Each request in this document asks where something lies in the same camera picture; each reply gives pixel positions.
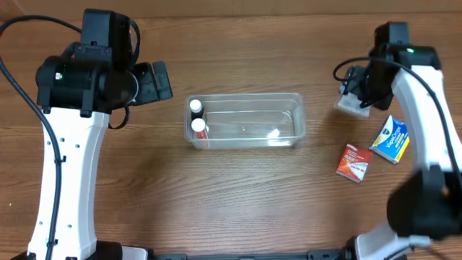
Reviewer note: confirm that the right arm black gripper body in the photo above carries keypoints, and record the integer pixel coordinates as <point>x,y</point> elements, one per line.
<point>352,83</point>

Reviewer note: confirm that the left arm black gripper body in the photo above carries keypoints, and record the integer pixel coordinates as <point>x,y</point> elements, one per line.
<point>161,81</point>

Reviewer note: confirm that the white bandage box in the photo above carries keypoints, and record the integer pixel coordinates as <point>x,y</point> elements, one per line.
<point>350,104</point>

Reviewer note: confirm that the black tube white cap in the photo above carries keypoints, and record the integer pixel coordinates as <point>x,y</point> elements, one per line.
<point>196,109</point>

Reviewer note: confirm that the orange tube white cap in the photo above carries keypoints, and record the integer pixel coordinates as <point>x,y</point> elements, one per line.
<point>200,128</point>

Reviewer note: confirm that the blue yellow lozenge box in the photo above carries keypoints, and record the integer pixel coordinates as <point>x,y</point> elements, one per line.
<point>392,140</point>

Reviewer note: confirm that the red small box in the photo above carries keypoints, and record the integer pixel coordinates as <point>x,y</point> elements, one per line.
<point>354,163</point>

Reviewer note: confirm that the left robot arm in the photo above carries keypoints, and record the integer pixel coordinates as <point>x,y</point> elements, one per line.
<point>77,92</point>

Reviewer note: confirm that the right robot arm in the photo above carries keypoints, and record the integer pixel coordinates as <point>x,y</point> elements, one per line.
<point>426,207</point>

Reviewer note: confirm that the clear plastic container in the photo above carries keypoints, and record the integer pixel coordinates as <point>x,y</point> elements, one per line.
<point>248,121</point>

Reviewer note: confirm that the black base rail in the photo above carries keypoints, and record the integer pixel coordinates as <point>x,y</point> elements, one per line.
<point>320,254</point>

